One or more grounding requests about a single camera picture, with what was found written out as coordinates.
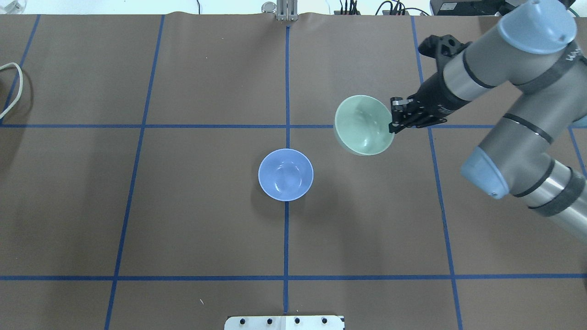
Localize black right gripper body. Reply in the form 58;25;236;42
408;35;472;129

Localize green bowl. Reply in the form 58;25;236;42
333;95;394;156

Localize blue bowl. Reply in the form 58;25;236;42
257;148;315;201

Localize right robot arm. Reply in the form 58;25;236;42
388;0;587;242

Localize aluminium camera mount post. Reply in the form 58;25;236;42
275;0;299;22

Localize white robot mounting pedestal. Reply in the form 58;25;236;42
224;315;346;330

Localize white toaster power cable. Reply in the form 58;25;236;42
0;62;23;115

